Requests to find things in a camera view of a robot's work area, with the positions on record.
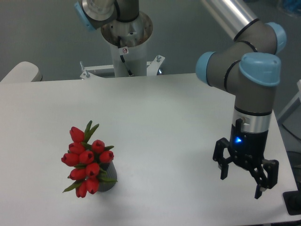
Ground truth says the clear bin with blue items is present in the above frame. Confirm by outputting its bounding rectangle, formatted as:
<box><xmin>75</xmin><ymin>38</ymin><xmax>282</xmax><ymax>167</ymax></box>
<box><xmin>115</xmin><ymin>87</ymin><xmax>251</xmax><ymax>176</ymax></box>
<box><xmin>277</xmin><ymin>0</ymin><xmax>301</xmax><ymax>17</ymax></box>

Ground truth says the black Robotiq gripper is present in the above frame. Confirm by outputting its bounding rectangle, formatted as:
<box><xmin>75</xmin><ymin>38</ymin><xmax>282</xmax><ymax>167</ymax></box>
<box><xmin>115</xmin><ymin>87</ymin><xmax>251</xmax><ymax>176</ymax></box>
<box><xmin>213</xmin><ymin>125</ymin><xmax>279</xmax><ymax>199</ymax></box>

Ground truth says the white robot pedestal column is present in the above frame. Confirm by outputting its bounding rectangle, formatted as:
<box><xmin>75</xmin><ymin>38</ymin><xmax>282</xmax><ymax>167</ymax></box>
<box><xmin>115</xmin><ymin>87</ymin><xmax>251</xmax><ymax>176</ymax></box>
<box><xmin>101</xmin><ymin>11</ymin><xmax>153</xmax><ymax>77</ymax></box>

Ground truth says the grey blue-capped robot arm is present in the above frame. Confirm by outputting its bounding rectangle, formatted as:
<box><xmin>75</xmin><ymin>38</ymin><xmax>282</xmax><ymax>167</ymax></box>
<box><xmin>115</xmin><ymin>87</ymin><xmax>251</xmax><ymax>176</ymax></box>
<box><xmin>74</xmin><ymin>0</ymin><xmax>286</xmax><ymax>198</ymax></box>

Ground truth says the white furniture at right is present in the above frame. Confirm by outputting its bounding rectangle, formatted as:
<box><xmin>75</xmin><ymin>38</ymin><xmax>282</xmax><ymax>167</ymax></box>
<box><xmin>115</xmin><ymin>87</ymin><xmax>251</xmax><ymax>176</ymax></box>
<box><xmin>277</xmin><ymin>80</ymin><xmax>301</xmax><ymax>141</ymax></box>

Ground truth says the red tulip bouquet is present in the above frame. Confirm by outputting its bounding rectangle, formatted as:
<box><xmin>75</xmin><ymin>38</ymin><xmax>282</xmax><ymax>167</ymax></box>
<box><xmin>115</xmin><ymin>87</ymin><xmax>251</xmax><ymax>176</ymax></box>
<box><xmin>61</xmin><ymin>121</ymin><xmax>114</xmax><ymax>198</ymax></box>

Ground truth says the white chair armrest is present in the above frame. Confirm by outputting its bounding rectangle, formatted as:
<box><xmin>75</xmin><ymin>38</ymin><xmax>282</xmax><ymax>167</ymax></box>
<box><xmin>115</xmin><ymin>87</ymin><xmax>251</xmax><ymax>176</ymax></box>
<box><xmin>1</xmin><ymin>61</ymin><xmax>43</xmax><ymax>84</ymax></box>

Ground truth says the black device at table edge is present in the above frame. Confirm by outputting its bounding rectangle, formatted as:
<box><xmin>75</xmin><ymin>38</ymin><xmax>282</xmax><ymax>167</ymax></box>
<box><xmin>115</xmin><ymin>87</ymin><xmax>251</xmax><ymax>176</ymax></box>
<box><xmin>283</xmin><ymin>191</ymin><xmax>301</xmax><ymax>216</ymax></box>

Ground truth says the white metal base frame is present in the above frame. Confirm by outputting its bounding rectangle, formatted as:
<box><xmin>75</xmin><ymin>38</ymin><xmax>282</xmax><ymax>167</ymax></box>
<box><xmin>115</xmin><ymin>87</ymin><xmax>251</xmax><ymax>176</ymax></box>
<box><xmin>80</xmin><ymin>55</ymin><xmax>165</xmax><ymax>80</ymax></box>

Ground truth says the dark grey ribbed vase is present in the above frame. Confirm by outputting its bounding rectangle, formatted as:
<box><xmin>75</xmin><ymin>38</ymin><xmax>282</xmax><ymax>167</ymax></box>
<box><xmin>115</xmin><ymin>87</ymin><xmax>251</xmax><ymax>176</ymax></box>
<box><xmin>97</xmin><ymin>161</ymin><xmax>117</xmax><ymax>192</ymax></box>

